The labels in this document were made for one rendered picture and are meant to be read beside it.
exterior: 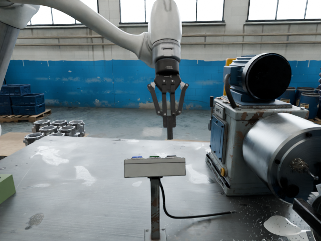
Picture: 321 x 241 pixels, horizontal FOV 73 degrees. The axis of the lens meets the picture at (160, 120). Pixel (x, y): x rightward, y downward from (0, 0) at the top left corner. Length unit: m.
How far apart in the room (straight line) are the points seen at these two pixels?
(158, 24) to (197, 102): 5.45
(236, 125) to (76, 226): 0.67
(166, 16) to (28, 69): 6.99
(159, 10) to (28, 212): 0.84
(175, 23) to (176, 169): 0.43
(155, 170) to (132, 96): 5.70
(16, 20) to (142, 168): 0.71
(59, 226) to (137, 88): 5.52
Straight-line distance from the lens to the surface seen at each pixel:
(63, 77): 6.99
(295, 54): 6.57
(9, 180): 1.10
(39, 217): 0.95
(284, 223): 0.92
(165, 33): 0.69
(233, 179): 0.94
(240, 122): 0.85
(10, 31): 1.02
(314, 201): 0.61
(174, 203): 0.91
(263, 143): 0.73
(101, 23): 0.82
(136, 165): 0.61
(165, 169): 0.61
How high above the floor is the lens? 1.34
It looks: 16 degrees down
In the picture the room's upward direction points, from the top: straight up
